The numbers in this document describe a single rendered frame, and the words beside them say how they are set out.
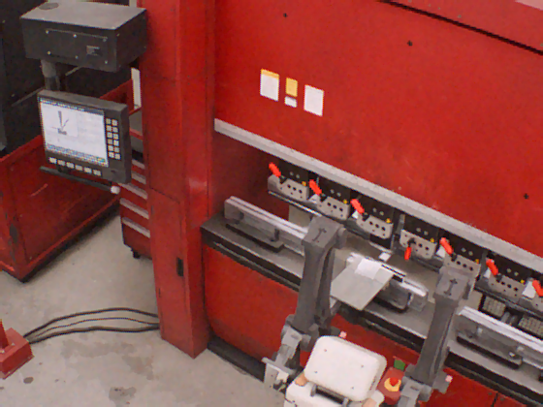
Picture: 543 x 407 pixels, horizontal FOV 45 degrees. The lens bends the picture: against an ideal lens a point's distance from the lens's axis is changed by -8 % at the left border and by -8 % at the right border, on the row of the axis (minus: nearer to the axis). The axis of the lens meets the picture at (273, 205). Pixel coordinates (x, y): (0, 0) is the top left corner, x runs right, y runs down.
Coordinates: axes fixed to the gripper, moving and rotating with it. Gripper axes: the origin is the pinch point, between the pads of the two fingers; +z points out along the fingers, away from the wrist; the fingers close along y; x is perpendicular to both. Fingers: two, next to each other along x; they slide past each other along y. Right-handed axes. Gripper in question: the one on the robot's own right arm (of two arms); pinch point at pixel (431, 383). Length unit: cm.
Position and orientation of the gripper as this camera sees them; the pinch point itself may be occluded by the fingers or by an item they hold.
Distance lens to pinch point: 258.2
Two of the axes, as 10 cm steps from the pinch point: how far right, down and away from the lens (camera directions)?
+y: -8.5, -3.3, 4.0
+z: 2.0, 4.9, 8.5
